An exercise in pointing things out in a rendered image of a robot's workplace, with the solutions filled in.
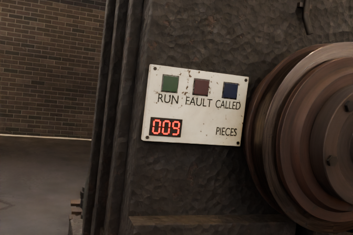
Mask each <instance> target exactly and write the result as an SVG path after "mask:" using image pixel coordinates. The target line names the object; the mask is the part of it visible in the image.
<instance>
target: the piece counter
mask: <svg viewBox="0 0 353 235"><path fill-rule="evenodd" d="M155 121H160V120H155ZM155 121H153V126H154V124H155ZM165 122H169V121H166V120H165ZM175 123H179V122H178V121H175ZM170 124H171V122H169V127H170ZM159 126H161V122H160V123H159ZM163 126H164V122H163ZM172 127H173V128H174V129H178V127H180V123H179V125H178V127H174V123H173V124H172ZM163 131H164V128H162V133H163ZM152 132H153V133H154V134H158V133H159V132H160V128H159V131H158V132H154V127H153V129H152ZM168 133H170V129H168ZM168 133H163V134H166V135H167V134H168ZM178 133H179V129H178ZM173 135H177V134H174V133H173Z"/></svg>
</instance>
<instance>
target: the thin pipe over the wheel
mask: <svg viewBox="0 0 353 235"><path fill-rule="evenodd" d="M310 3H311V0H304V2H303V3H302V2H299V3H297V7H299V8H303V13H302V20H303V23H304V27H305V31H306V35H310V34H313V29H312V25H311V23H310V19H309V10H310V9H312V4H310Z"/></svg>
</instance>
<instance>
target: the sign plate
mask: <svg viewBox="0 0 353 235"><path fill-rule="evenodd" d="M164 76H173V77H179V78H178V87H177V92H171V91H162V87H163V78H164ZM196 79H198V80H206V81H209V87H208V92H207V95H200V94H194V85H195V80H196ZM248 79H249V77H243V76H235V75H231V74H222V73H215V72H207V71H199V70H191V69H183V68H176V67H168V66H160V65H149V74H148V84H147V93H146V102H145V108H144V117H143V126H142V135H141V139H142V140H143V141H154V142H172V143H190V144H208V145H226V146H240V144H241V136H242V127H243V120H244V111H245V103H246V95H247V87H248ZM225 83H231V84H238V86H237V94H236V99H234V98H225V97H223V93H224V85H225ZM155 120H160V121H155ZM165 120H166V121H169V122H171V124H170V127H169V122H165ZM153 121H155V124H154V126H153ZM175 121H178V122H179V123H180V127H178V125H179V123H175ZM160 122H161V126H159V123H160ZM163 122H164V126H163ZM173 123H174V127H178V129H179V133H178V129H174V128H173V127H172V124H173ZM153 127H154V132H158V131H159V128H160V132H159V133H158V134H154V133H153V132H152V129H153ZM162 128H164V131H163V133H168V129H170V133H168V134H167V135H166V134H163V133H162ZM173 133H174V134H177V135H173Z"/></svg>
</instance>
